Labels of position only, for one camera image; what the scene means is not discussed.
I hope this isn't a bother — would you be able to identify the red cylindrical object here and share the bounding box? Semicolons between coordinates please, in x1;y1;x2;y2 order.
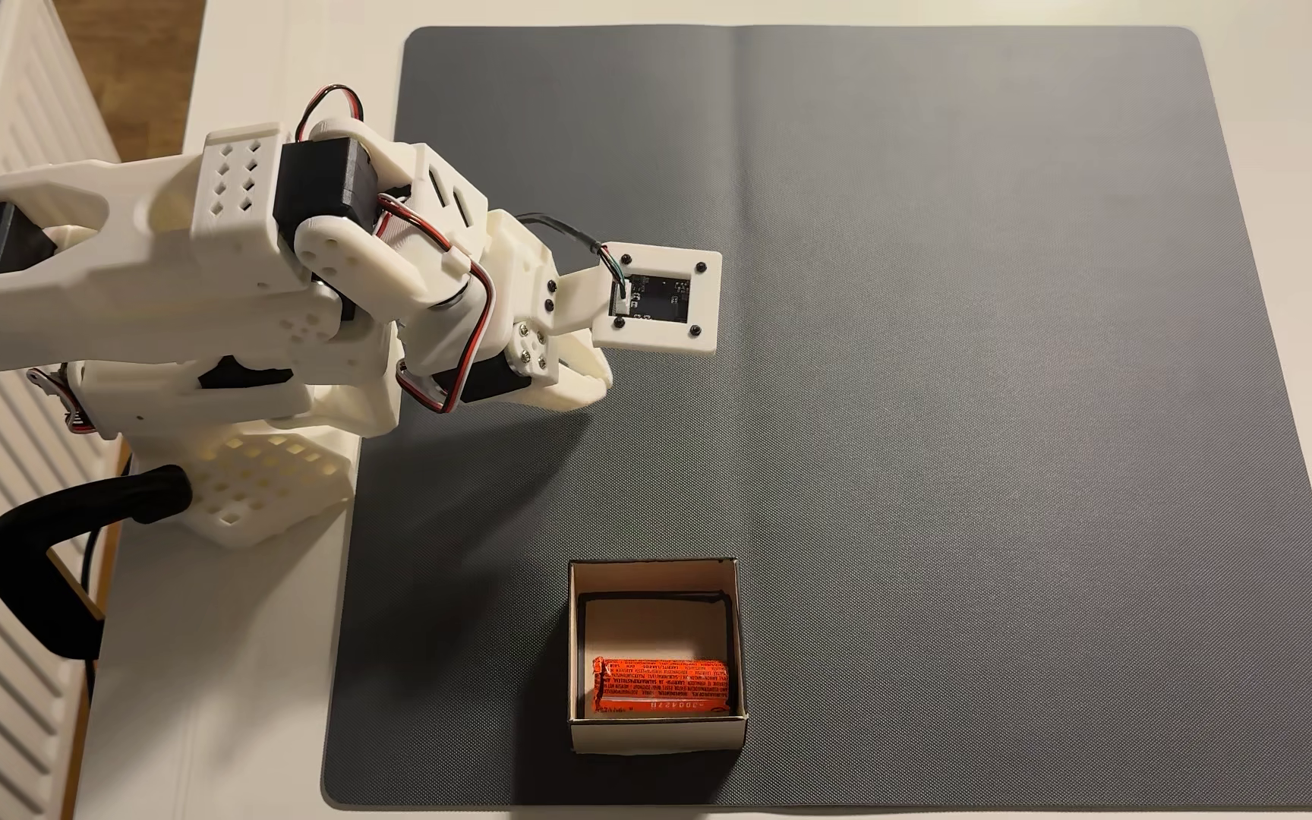
591;656;731;717

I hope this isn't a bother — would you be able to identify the small open cardboard box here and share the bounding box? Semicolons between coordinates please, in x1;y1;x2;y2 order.
567;557;749;755

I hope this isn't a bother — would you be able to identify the grey textured mat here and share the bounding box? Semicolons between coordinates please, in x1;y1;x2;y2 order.
320;25;1312;812

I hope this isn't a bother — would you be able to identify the black table clamp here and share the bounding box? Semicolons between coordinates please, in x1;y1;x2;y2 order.
0;465;194;662

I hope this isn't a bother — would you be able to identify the red black gripper servo cable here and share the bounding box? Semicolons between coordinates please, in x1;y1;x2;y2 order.
377;194;494;414

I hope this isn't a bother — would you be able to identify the white square camera mount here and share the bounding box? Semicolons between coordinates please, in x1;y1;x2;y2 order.
547;241;724;355

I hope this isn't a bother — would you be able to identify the black camera cable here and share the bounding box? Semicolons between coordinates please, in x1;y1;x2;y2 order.
513;213;635;303

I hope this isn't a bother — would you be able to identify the red black elbow servo cable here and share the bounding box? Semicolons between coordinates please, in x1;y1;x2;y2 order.
295;84;366;144

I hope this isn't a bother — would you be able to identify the base connector wire bundle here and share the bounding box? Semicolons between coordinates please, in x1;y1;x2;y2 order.
26;364;97;437

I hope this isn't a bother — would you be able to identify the thin black hanging cable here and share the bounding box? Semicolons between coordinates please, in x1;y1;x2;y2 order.
78;449;134;699

